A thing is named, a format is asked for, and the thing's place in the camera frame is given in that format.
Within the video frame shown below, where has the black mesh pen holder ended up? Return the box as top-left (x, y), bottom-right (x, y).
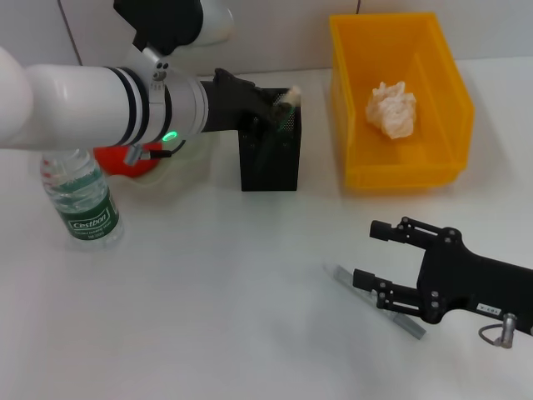
top-left (238, 87), bottom-right (301, 193)

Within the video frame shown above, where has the white paper ball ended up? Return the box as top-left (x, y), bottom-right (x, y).
top-left (365, 81), bottom-right (417, 141)

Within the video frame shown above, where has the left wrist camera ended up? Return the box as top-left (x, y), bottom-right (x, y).
top-left (112, 0), bottom-right (237, 58)

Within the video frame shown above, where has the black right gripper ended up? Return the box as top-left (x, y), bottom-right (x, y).
top-left (351, 215), bottom-right (533, 338)

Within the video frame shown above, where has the orange fruit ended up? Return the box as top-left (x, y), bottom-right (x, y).
top-left (93, 143), bottom-right (162, 179)

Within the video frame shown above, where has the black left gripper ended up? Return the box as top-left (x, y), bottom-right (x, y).
top-left (200, 67), bottom-right (295, 135)

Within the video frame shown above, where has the grey marker pen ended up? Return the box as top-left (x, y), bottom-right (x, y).
top-left (331, 264), bottom-right (427, 341)

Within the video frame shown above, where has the green glass fruit plate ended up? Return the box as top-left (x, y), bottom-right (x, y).
top-left (106, 135), bottom-right (220, 191)

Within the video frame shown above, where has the yellow plastic bin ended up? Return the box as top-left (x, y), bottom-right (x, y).
top-left (329, 12), bottom-right (476, 191)

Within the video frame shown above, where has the left gripper cable with plug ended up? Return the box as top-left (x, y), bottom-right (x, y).
top-left (123, 137), bottom-right (187, 166)

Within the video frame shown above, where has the green pen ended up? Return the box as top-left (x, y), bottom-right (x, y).
top-left (253, 106), bottom-right (297, 176)

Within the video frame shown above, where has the clear plastic water bottle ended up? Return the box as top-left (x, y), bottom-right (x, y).
top-left (39, 148), bottom-right (125, 252)

